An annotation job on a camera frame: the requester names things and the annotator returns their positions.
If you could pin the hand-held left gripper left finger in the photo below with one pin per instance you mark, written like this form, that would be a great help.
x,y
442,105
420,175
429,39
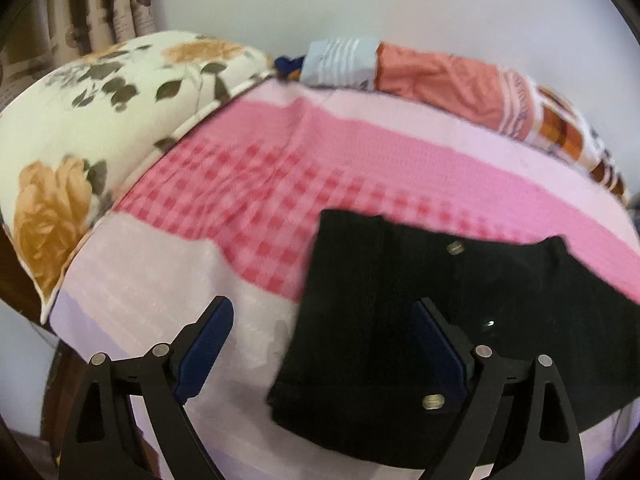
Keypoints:
x,y
207,345

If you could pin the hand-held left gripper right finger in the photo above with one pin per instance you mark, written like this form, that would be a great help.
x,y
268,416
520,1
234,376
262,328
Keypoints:
x,y
436,347

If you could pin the black pants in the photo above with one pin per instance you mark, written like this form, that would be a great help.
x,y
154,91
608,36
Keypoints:
x,y
360,310

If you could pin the pink checked bed sheet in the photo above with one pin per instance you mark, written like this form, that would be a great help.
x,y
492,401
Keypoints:
x,y
300,160

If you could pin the floral pillow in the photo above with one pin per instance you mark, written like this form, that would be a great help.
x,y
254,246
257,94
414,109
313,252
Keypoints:
x,y
100,125

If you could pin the orange plaid quilt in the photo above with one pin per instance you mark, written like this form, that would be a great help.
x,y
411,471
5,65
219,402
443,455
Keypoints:
x,y
450,77

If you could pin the dark blue cloth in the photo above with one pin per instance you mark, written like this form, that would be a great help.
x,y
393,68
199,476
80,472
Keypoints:
x,y
289,66

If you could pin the light blue striped cloth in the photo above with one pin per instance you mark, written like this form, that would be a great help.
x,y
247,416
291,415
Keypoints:
x,y
340,62

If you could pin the patterned curtain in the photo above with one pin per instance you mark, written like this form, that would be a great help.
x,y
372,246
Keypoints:
x,y
100,0

